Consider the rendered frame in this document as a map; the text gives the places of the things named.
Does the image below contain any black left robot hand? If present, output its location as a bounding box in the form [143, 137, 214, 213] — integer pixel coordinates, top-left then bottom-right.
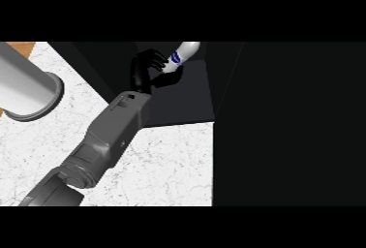
[129, 47, 186, 96]

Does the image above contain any white water bottle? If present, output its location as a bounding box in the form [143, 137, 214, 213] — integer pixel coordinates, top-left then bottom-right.
[160, 41, 202, 75]

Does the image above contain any dark grey cabinet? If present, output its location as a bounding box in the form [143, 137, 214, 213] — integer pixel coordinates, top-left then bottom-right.
[47, 41, 247, 128]

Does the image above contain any dark grey cabinet door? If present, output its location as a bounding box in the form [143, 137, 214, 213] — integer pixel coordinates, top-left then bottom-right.
[211, 41, 366, 207]

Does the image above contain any pale grey cylinder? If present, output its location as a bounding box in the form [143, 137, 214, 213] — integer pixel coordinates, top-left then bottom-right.
[0, 41, 67, 123]

